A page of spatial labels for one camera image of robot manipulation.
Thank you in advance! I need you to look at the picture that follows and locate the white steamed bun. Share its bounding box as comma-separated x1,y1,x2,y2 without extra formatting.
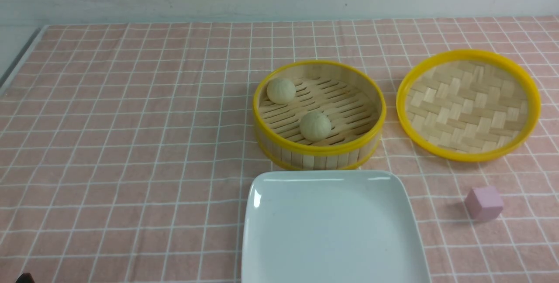
267,78,296,105
299,110,332,142

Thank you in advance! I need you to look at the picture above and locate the white square plate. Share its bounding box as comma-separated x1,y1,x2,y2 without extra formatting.
241,170,431,283

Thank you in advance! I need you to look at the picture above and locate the yellow-rimmed bamboo steamer basket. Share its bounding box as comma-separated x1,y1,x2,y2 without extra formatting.
253,60,386,170

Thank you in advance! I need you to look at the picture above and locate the pink checkered tablecloth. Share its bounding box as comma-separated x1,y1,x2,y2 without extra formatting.
0,16,558,283

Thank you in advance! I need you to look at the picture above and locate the yellow-rimmed woven steamer lid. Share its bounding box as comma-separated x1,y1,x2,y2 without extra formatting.
396,49,542,163

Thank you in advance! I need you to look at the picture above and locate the pink cube block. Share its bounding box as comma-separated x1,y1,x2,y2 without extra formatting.
464,186,504,221

